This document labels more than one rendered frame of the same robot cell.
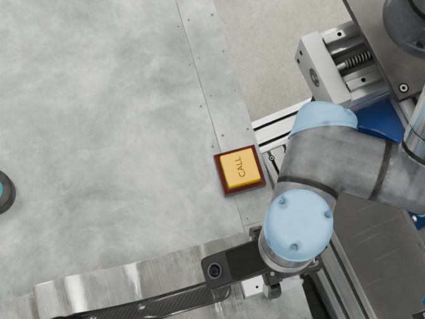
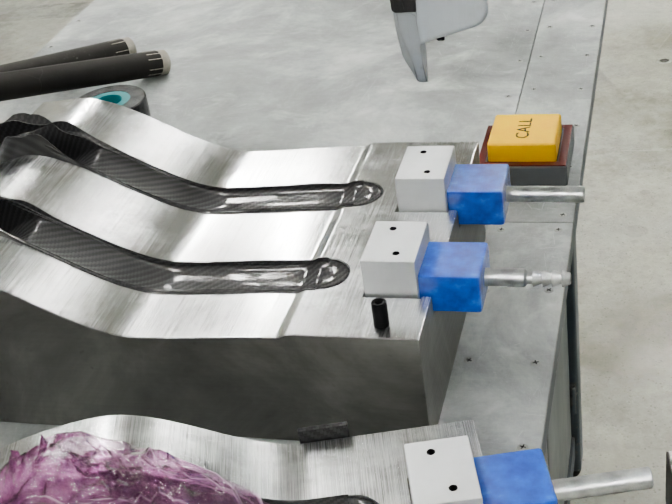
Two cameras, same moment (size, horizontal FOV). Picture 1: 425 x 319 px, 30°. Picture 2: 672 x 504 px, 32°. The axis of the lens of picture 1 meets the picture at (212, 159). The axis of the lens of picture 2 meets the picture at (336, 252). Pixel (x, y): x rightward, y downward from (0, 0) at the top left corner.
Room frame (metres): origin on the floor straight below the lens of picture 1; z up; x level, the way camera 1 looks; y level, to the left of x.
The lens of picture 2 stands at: (-0.46, -0.49, 1.32)
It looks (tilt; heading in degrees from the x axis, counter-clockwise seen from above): 32 degrees down; 38
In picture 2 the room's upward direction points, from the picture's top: 9 degrees counter-clockwise
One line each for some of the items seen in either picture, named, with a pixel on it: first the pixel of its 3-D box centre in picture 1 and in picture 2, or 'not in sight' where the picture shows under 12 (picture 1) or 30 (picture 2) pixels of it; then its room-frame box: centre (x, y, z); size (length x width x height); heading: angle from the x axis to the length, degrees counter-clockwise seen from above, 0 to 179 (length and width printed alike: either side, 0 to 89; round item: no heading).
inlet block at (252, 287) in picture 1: (277, 273); (492, 193); (0.19, -0.12, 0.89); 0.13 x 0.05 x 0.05; 110
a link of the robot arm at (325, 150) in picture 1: (331, 155); not in sight; (0.28, -0.14, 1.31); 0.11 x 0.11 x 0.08; 77
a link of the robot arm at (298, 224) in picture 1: (296, 226); not in sight; (0.19, -0.10, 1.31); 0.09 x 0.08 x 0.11; 167
